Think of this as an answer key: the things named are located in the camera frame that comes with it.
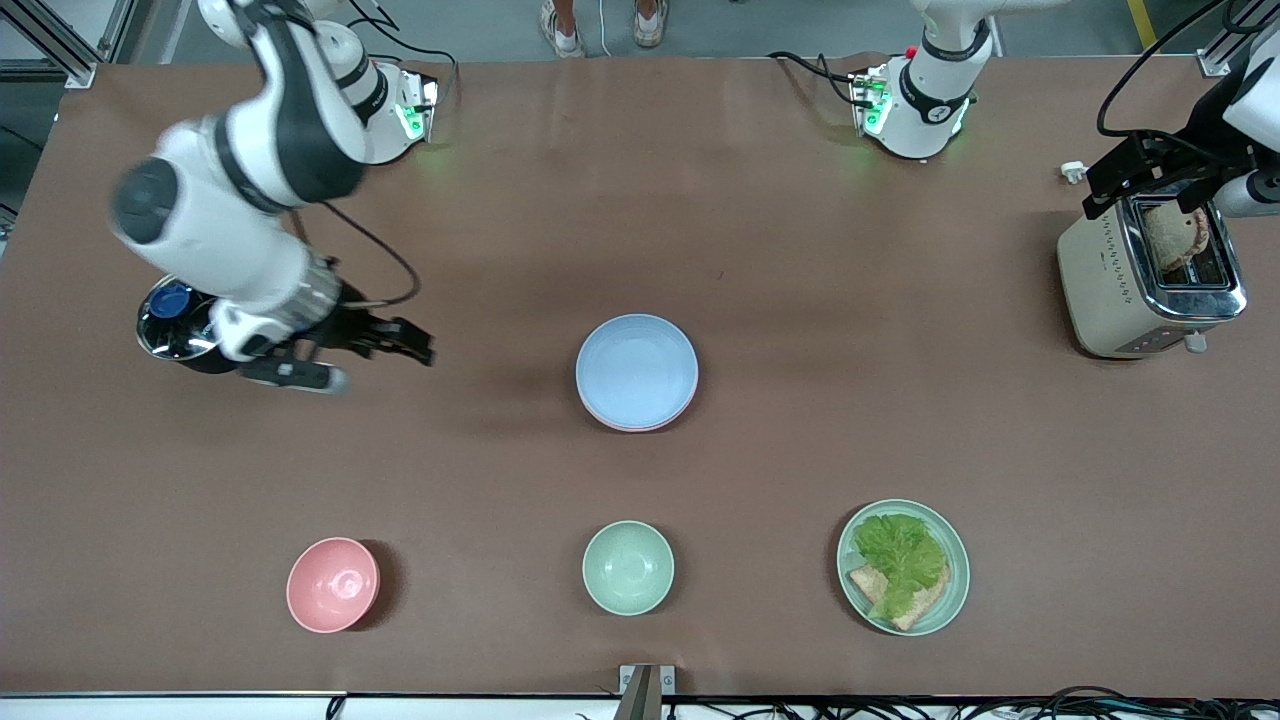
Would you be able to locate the aluminium frame profile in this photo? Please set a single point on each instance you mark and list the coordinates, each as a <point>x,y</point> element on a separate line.
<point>60,50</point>
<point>1215,55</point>

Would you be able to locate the pink deep bowl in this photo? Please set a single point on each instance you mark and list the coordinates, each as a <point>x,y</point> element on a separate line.
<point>332,585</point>

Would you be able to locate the blue shallow plate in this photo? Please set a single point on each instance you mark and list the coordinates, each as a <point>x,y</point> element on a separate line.
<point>637,370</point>

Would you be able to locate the white power plug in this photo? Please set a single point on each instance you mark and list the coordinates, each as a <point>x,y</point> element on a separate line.
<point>1072,172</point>

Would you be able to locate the green lettuce leaf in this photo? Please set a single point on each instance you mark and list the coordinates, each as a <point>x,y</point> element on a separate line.
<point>900,555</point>

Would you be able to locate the green plate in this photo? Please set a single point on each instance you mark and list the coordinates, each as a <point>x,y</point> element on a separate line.
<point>955,560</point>

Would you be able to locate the beige and chrome toaster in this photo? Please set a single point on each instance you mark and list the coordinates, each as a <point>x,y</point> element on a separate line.
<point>1110,290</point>

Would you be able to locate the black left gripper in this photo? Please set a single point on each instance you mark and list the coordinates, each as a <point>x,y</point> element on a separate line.
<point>1170,163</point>

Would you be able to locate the white sneaker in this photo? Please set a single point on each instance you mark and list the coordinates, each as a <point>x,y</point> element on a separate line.
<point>650,22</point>
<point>562,30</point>

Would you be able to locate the bread slice in toaster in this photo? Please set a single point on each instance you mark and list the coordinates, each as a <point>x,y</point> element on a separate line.
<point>1170,240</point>

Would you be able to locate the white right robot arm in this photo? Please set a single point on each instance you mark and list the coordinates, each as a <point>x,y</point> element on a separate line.
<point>260,130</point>

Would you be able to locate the toasted bread slice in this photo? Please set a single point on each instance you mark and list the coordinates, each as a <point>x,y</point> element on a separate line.
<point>866,581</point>

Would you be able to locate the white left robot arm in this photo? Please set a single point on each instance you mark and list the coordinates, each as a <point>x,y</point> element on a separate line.
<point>930,90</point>

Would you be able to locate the green deep bowl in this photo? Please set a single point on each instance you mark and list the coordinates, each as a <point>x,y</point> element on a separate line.
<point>628,567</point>

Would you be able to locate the metal table edge bracket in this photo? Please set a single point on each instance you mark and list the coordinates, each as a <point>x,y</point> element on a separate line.
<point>645,692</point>

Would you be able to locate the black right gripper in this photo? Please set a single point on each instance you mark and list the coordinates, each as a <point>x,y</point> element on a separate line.
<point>352,325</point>

